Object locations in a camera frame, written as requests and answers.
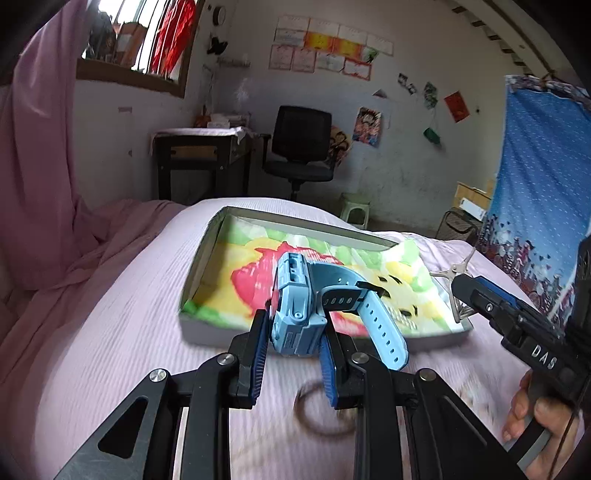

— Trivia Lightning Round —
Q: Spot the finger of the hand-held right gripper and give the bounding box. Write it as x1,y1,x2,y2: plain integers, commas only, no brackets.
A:
475,276,551,320
451,274,523,334

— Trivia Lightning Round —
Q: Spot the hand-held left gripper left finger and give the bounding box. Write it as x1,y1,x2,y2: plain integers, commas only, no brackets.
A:
53,308,273,480

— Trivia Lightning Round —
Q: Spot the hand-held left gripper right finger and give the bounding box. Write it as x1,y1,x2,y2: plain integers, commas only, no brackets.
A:
320,329,529,480

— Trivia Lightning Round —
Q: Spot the blue smartwatch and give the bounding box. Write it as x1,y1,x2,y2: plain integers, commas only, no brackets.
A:
270,251,409,370

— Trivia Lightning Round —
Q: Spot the grey shallow cardboard box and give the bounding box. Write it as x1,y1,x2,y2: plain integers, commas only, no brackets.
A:
179,206,475,354

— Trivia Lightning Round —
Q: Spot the person's right hand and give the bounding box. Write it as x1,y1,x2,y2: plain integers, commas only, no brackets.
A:
502,370,587,480

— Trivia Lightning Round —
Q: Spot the brown patterned handbag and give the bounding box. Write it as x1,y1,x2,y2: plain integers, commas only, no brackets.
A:
436,208,478,243

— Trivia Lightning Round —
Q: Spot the colourful printed cloth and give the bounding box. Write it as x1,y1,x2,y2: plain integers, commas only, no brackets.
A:
185,217,465,337

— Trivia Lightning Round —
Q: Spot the blue printed curtain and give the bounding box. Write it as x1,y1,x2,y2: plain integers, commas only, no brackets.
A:
478,74,591,319

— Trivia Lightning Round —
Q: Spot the pink bedspread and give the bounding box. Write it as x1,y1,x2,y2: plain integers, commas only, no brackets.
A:
0,196,591,480

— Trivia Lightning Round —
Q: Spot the green plastic stool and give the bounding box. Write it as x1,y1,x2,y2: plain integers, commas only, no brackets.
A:
339,191,372,229

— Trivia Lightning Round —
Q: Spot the red diamond paper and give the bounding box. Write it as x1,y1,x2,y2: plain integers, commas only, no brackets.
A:
444,91,470,123

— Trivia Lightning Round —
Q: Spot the red cartoon children picture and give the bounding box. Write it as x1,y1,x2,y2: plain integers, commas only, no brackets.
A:
325,126,352,167

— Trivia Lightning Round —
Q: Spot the dark wooden desk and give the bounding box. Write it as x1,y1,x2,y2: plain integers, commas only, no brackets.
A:
152,127,271,204

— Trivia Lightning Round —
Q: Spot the black office chair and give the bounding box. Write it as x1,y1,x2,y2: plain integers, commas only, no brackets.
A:
261,105,335,201

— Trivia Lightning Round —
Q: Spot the pink curtain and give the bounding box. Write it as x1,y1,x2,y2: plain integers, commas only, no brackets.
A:
0,0,185,291

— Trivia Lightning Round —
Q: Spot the barred window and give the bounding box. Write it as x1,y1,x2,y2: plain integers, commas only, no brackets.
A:
76,0,205,97

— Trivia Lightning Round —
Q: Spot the red hanging cloth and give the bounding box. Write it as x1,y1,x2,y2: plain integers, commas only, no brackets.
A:
150,0,197,77

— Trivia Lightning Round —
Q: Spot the orange paper bag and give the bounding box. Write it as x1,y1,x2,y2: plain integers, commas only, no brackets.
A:
115,21,148,68

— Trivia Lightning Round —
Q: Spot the cartoon wall poster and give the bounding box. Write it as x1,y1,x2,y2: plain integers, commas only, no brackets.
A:
353,107,383,147

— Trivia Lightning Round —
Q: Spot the group of wall certificates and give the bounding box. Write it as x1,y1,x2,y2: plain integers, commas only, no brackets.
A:
269,15,394,81

